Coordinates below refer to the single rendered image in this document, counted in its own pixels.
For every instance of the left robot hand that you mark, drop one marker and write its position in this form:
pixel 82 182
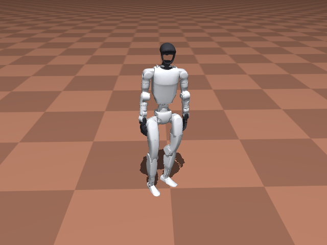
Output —
pixel 186 116

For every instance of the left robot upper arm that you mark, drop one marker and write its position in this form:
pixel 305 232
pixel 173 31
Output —
pixel 184 84

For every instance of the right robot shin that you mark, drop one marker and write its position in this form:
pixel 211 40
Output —
pixel 151 169

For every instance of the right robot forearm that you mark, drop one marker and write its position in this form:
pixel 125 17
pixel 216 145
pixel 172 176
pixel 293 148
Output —
pixel 143 108

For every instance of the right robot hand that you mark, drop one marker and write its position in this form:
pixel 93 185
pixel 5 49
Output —
pixel 143 126

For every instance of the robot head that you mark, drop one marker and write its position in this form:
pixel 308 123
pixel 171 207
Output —
pixel 167 49

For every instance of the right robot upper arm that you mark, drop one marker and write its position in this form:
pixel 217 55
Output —
pixel 146 76

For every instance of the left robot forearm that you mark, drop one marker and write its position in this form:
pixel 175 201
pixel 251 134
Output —
pixel 185 106

